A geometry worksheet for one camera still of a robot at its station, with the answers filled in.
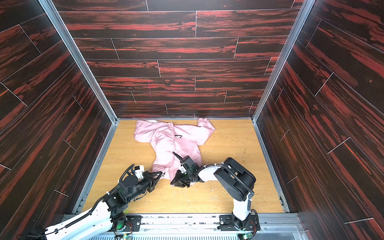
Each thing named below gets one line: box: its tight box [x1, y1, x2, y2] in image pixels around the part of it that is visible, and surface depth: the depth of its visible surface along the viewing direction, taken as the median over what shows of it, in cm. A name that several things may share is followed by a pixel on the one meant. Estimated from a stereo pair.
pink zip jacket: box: [134, 118, 216, 182], surface depth 104 cm
